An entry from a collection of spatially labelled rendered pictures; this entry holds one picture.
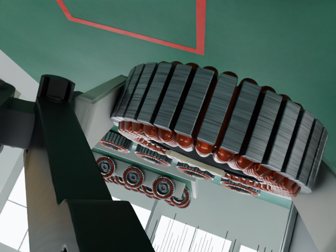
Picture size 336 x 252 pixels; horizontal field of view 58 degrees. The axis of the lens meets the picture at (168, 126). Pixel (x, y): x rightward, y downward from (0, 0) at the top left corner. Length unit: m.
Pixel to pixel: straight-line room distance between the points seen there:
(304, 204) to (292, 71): 0.17
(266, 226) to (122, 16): 6.56
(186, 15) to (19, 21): 0.25
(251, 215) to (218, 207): 0.68
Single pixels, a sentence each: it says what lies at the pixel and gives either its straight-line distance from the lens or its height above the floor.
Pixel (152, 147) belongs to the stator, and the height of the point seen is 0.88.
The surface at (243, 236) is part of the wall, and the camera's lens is 6.70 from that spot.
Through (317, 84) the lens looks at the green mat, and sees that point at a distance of 0.33.
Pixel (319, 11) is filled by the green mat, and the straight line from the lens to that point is 0.25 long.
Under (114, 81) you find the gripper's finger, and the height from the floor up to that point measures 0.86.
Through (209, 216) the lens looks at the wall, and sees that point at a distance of 6.64.
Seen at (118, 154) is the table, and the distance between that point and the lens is 1.42.
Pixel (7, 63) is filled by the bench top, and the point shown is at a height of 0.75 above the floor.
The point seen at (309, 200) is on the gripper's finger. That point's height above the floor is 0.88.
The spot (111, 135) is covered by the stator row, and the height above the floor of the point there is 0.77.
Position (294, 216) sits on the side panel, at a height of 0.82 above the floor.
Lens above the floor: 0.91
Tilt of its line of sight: 15 degrees down
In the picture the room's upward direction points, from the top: 160 degrees counter-clockwise
